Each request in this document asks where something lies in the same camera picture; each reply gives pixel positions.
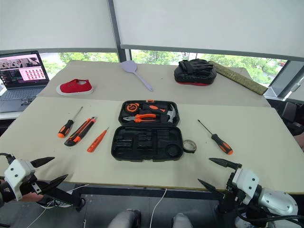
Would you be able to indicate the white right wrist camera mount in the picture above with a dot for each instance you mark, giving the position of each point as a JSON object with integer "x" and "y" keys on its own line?
{"x": 247, "y": 179}

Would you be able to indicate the grey spatula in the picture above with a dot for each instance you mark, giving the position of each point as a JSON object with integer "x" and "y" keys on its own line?
{"x": 129, "y": 66}

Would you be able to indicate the black red boxing pad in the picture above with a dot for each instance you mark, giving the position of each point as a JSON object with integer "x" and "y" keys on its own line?
{"x": 194, "y": 74}

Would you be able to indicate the open grey laptop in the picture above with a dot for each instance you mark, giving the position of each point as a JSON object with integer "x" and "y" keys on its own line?
{"x": 21, "y": 69}

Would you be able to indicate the grey slanted window post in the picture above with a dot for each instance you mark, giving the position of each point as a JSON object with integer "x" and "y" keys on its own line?
{"x": 285, "y": 78}

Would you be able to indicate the narrow white roller blind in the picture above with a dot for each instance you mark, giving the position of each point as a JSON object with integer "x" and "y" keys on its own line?
{"x": 54, "y": 23}

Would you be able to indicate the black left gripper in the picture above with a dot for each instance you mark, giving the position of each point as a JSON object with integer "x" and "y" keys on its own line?
{"x": 25, "y": 187}

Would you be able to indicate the dark eyeglasses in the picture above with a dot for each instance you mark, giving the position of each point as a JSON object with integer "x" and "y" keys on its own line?
{"x": 26, "y": 101}

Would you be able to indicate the red slip-on shoe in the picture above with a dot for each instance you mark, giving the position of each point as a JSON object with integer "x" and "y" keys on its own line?
{"x": 76, "y": 86}

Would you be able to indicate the orange voltage tester pen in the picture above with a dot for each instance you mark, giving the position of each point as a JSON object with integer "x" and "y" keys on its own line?
{"x": 95, "y": 142}

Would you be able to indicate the orange black tape measure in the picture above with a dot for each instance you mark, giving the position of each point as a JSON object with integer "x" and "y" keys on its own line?
{"x": 131, "y": 107}

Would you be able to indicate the black table frame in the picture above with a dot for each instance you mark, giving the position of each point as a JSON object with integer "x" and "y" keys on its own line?
{"x": 142, "y": 191}

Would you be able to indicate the white sneaker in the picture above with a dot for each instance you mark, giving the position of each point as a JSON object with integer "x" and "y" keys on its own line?
{"x": 55, "y": 204}

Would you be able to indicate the long olive brown bar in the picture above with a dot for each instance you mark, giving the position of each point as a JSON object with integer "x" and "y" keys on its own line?
{"x": 237, "y": 77}

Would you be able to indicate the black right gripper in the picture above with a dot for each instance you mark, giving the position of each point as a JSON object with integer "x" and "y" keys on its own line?
{"x": 231, "y": 194}

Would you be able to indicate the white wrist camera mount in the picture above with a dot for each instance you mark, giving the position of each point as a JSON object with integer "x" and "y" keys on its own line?
{"x": 15, "y": 174}
{"x": 247, "y": 179}

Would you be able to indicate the black office chair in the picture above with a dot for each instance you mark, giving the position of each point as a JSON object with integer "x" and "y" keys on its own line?
{"x": 291, "y": 111}

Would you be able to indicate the grey electrical tape roll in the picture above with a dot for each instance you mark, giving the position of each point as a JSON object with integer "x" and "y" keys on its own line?
{"x": 188, "y": 141}

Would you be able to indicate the black tool case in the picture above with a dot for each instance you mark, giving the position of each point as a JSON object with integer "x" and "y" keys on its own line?
{"x": 142, "y": 148}

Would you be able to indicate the grey window centre post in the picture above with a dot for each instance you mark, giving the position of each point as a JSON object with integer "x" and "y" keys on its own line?
{"x": 120, "y": 51}

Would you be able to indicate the black orange screwdriver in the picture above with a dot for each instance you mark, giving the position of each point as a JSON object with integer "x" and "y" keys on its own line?
{"x": 65, "y": 128}
{"x": 221, "y": 143}

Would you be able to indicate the black orange utility knife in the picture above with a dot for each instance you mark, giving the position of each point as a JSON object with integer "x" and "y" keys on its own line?
{"x": 78, "y": 135}

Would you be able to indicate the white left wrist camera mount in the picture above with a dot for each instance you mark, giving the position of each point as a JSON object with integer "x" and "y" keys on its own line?
{"x": 15, "y": 174}

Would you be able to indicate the wide white roller blind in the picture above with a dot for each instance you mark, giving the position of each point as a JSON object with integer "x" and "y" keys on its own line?
{"x": 209, "y": 23}

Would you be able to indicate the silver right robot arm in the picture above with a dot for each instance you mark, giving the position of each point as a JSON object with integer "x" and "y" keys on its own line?
{"x": 278, "y": 202}

